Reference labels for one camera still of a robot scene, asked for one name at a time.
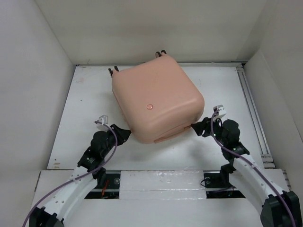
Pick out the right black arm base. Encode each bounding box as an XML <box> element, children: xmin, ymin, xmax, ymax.
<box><xmin>200</xmin><ymin>164</ymin><xmax>245</xmax><ymax>199</ymax></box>

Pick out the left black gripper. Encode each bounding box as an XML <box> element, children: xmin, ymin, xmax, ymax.
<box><xmin>101</xmin><ymin>124</ymin><xmax>130</xmax><ymax>157</ymax></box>

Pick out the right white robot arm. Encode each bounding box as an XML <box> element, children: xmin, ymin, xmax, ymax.
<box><xmin>191</xmin><ymin>117</ymin><xmax>303</xmax><ymax>227</ymax></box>

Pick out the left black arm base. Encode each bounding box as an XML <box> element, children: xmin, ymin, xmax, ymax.
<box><xmin>85</xmin><ymin>170</ymin><xmax>121</xmax><ymax>200</ymax></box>

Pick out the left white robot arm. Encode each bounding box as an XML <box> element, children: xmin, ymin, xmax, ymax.
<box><xmin>23</xmin><ymin>123</ymin><xmax>131</xmax><ymax>227</ymax></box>

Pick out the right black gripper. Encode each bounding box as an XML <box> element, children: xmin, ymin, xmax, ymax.
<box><xmin>190</xmin><ymin>115</ymin><xmax>227</xmax><ymax>146</ymax></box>

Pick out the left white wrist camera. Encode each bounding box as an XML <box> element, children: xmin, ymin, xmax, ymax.
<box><xmin>94</xmin><ymin>115</ymin><xmax>108</xmax><ymax>130</ymax></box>

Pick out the pink hard-shell suitcase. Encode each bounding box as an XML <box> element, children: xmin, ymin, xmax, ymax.
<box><xmin>109</xmin><ymin>50</ymin><xmax>205</xmax><ymax>143</ymax></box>

